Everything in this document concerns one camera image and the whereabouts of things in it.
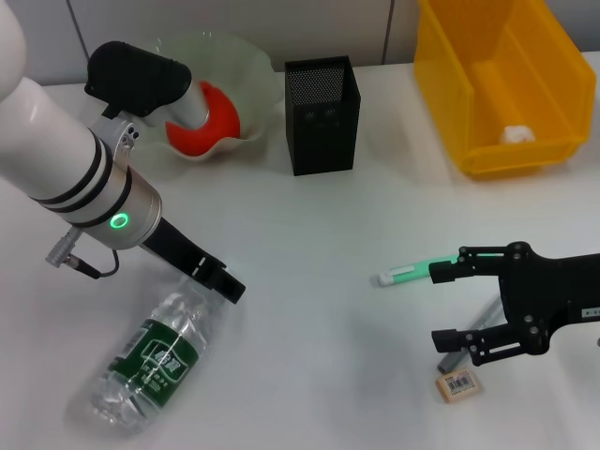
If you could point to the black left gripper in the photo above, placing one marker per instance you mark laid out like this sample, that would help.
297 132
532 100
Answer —
183 250

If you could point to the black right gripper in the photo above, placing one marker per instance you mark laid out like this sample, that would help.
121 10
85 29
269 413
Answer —
539 295

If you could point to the green pen with white clip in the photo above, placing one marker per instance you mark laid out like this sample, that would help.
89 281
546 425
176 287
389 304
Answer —
408 272

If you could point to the clear green-label water bottle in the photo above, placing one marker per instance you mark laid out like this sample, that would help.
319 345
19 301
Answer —
159 356

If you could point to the orange fruit with stem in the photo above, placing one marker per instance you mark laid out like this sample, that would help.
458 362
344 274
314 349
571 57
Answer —
220 126

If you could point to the white paper ball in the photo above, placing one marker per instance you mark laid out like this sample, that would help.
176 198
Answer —
516 134

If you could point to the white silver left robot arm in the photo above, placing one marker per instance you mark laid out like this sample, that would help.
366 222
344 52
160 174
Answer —
56 150

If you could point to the grey marker pen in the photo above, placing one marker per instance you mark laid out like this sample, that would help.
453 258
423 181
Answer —
487 316

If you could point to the beige eraser with barcode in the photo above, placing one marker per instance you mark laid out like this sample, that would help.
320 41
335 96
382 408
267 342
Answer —
458 385

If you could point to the black mesh pen holder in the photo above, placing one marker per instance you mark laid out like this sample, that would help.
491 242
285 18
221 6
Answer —
321 136

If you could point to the translucent green wavy fruit plate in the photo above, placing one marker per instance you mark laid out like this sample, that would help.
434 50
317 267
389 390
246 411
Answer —
244 75

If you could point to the yellow plastic storage bin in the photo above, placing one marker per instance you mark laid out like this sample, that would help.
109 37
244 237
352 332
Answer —
506 94

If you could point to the left wrist camera black housing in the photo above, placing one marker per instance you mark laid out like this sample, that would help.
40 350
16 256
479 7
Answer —
136 77

